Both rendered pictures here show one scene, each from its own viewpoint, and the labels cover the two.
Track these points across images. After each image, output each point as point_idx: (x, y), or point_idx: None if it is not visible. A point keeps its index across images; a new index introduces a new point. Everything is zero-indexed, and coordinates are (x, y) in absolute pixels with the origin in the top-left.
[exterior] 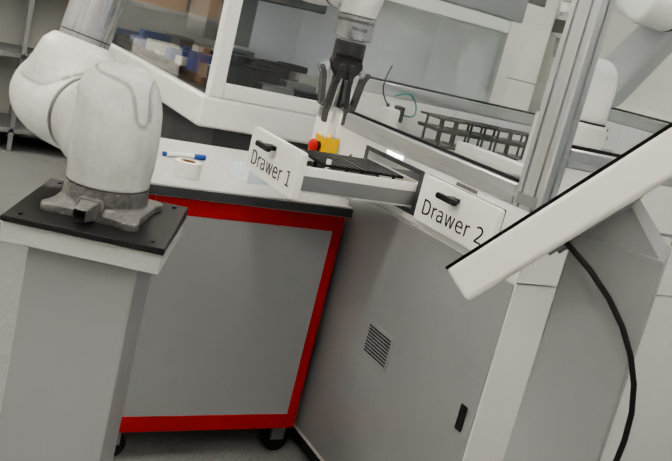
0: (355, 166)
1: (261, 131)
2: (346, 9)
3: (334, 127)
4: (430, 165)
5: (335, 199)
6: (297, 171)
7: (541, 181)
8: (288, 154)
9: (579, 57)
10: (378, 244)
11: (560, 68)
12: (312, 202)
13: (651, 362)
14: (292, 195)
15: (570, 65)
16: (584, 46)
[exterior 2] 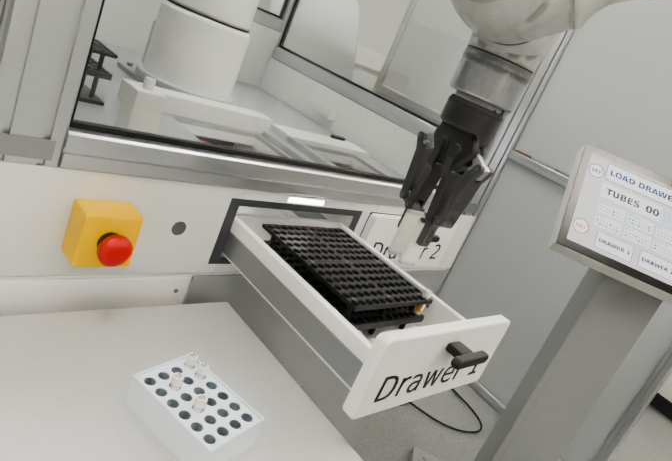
0: (370, 264)
1: (415, 340)
2: (536, 67)
3: (402, 239)
4: (374, 202)
5: (192, 310)
6: (497, 345)
7: (486, 190)
8: (484, 336)
9: (539, 87)
10: (271, 317)
11: (525, 95)
12: (269, 351)
13: None
14: (480, 375)
15: (532, 94)
16: (545, 78)
